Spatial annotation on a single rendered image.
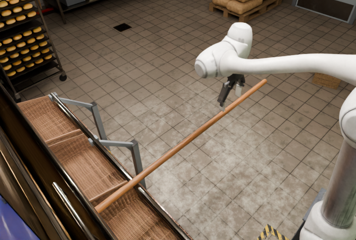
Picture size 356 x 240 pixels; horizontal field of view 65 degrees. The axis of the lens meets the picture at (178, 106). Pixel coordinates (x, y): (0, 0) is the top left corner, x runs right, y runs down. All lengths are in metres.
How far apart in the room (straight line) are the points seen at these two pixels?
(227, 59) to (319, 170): 2.13
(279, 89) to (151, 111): 1.63
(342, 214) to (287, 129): 2.20
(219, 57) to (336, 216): 0.67
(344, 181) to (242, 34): 0.61
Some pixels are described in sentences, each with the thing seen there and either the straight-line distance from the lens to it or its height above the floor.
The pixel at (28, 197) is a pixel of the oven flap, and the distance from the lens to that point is 0.68.
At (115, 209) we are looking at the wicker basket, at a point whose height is 0.65.
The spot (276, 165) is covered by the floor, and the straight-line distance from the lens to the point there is 2.88.
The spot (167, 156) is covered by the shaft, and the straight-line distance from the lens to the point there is 1.31.
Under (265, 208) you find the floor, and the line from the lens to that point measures 2.61.
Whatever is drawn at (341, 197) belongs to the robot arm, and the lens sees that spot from 1.04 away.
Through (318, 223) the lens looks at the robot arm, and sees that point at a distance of 1.18.
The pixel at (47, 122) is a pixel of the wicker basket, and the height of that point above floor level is 0.59.
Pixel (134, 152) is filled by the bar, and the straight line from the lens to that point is 1.75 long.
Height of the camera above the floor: 2.25
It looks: 43 degrees down
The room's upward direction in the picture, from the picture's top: 2 degrees counter-clockwise
